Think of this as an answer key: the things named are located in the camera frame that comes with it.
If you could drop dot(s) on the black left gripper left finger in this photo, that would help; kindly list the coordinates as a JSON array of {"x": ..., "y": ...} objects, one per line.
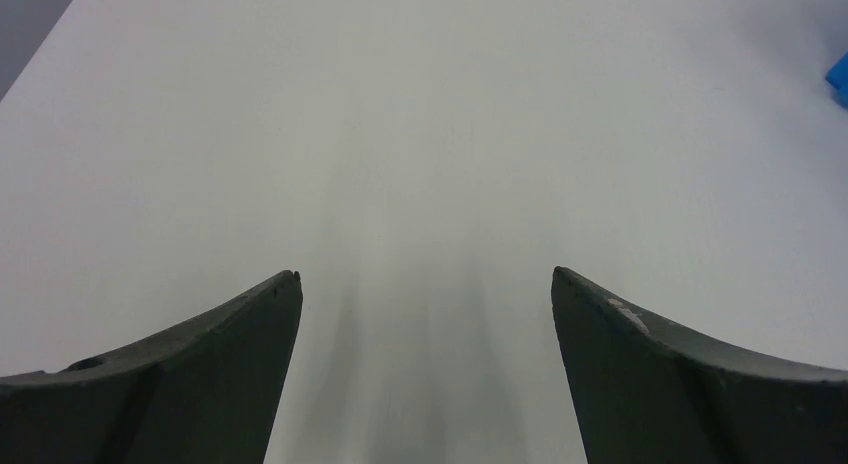
[{"x": 205, "y": 390}]

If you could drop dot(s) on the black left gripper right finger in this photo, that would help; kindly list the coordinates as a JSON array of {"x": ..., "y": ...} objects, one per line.
[{"x": 646, "y": 389}]

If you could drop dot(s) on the blue plastic bin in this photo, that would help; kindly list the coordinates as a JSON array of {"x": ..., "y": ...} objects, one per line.
[{"x": 837, "y": 78}]

